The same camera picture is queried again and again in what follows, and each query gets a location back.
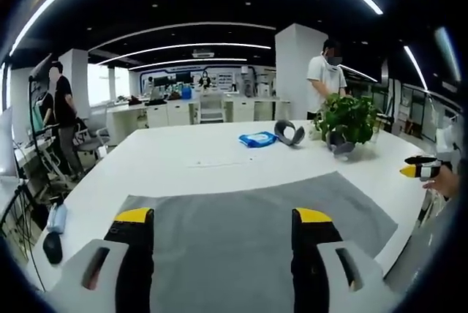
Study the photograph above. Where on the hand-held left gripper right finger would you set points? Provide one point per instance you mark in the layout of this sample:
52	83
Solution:
311	262

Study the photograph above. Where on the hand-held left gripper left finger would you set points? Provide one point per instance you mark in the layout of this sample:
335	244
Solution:
135	262

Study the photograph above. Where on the grey towel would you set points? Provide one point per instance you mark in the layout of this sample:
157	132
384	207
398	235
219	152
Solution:
223	229

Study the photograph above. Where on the person's right hand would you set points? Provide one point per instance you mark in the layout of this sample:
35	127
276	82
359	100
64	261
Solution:
446	181

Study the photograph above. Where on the black computer mouse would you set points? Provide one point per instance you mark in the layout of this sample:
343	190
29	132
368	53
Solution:
53	249

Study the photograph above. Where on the green potted plant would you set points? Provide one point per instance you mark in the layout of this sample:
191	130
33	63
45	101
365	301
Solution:
347	115

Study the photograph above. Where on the white table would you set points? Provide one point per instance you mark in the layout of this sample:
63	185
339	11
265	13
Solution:
183	166

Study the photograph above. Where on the grey office chair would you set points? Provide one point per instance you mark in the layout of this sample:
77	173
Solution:
91	141

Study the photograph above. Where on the blue wipes packet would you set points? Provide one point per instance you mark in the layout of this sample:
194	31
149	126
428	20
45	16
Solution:
257	139

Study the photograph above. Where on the white counter desk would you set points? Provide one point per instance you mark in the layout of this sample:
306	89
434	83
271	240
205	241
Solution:
161	115

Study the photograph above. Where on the white chair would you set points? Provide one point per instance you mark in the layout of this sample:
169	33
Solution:
211	108

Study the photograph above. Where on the blue bucket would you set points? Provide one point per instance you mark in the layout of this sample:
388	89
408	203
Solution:
186	93

